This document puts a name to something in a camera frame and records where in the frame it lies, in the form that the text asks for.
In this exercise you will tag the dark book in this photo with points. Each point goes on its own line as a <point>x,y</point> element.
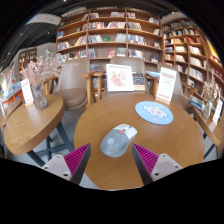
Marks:
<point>138,81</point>

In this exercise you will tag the brown padded wooden armchair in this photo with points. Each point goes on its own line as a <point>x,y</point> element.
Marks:
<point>181,96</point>
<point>138,65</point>
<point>71,86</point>

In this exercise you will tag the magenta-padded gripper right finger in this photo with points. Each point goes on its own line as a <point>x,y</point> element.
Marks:
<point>146,159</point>

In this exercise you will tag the round wooden neighbour table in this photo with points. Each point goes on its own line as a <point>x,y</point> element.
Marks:
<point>31,126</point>
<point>211,131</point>

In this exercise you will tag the small distant wooden bookshelf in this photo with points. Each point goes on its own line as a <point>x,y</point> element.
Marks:
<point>26,60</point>

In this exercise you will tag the small white table sign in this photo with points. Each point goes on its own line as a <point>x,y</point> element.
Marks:
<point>217,112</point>
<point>27,91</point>

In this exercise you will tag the wide wooden bookshelf with books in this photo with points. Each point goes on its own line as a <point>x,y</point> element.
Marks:
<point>110,33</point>

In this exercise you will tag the grey and white computer mouse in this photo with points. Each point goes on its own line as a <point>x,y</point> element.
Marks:
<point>116,141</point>

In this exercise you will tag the white framed flower picture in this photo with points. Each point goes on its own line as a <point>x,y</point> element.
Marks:
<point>119,78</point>

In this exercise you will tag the glass vase with dried flowers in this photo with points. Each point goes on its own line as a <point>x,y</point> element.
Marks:
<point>207,108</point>

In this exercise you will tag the white red sign, wooden base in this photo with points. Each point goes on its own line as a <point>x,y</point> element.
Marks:
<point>166,85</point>

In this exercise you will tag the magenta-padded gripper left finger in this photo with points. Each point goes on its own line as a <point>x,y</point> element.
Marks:
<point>76,159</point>

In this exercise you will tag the curved wooden bookshelf with books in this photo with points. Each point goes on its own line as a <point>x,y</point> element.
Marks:
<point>190,53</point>

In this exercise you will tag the round light blue mouse pad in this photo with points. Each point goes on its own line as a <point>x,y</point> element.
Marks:
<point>154,113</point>

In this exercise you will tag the glass vase with pink flowers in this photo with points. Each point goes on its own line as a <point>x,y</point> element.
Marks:
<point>39,96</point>

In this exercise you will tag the stack of books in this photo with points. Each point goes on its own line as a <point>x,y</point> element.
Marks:
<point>196,102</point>

